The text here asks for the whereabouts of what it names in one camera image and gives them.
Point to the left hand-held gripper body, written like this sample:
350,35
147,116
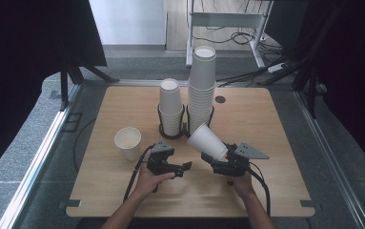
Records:
159,160

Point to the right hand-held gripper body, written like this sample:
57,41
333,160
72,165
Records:
234,165

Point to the white paper cup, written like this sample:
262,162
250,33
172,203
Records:
127,141
207,141

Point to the short stack of white cups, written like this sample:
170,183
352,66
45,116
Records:
170,98

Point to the tall stack of white cups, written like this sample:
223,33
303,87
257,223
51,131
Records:
202,86

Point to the person's right hand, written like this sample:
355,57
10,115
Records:
243,186

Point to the person's left hand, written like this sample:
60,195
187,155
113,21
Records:
148,183

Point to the dark round table grommet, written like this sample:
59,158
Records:
220,99

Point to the white power strip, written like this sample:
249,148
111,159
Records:
277,67

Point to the dark floor plate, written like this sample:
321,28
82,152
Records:
72,122

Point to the black metal stand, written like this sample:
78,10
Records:
312,89
64,86

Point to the black curtain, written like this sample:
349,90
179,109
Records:
21,63
354,79

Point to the aluminium floor rail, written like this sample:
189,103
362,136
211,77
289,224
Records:
138,82
40,159
332,159

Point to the white metal desk frame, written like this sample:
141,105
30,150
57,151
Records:
224,19

